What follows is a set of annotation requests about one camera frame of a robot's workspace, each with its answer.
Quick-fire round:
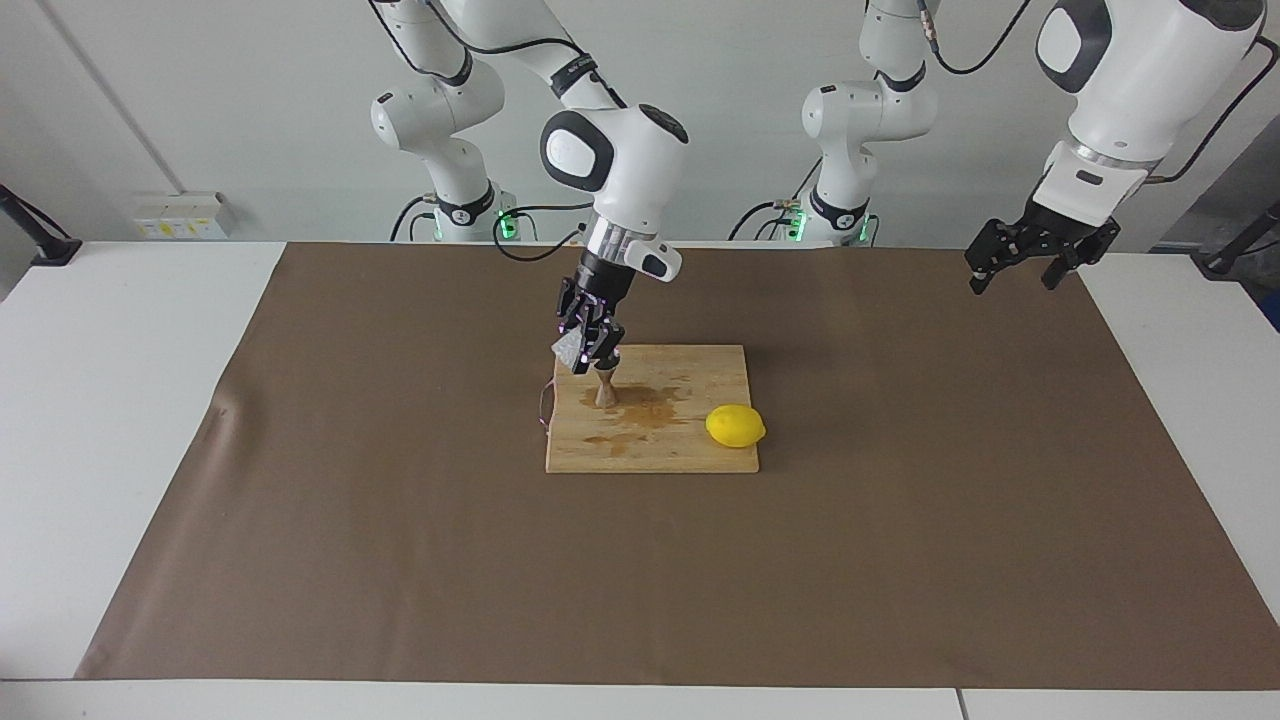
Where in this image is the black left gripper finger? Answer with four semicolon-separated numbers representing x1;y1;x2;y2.
967;222;1021;294
1045;225;1119;291

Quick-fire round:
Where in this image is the brown paper table mat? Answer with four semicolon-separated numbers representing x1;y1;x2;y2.
75;243;1280;691

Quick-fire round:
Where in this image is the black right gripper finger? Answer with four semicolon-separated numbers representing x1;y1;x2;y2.
557;280;593;346
578;305;626;376

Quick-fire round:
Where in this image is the yellow lemon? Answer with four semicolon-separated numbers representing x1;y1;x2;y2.
705;404;768;449

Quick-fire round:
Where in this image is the black camera stand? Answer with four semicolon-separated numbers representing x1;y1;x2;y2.
0;183;83;267
1195;200;1280;279

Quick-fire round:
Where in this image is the black right base cable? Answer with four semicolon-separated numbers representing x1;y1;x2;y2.
390;195;441;243

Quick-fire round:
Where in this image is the white wall socket box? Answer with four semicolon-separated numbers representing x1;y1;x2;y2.
133;192;236;241

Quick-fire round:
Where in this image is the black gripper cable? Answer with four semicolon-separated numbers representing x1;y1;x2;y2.
497;203;596;263
1140;35;1280;186

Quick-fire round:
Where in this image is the black base cable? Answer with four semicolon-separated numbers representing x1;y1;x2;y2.
728;198;801;243
390;195;441;243

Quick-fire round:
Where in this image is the dark grey partition panel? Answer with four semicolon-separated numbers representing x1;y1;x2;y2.
1150;115;1280;256

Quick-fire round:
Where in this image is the wooden cutting board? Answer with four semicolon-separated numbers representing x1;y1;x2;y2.
538;344;761;475

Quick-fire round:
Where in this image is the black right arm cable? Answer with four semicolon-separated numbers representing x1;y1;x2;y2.
368;0;629;109

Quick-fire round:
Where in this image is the black cable with metal connector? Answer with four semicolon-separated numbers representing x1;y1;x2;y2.
918;0;1031;77

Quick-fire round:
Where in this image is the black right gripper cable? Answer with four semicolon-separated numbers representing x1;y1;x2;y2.
497;203;596;263

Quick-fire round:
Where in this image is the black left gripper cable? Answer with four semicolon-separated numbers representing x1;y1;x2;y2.
1140;35;1280;186

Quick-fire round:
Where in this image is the black left base cable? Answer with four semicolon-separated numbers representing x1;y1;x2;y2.
728;198;801;243

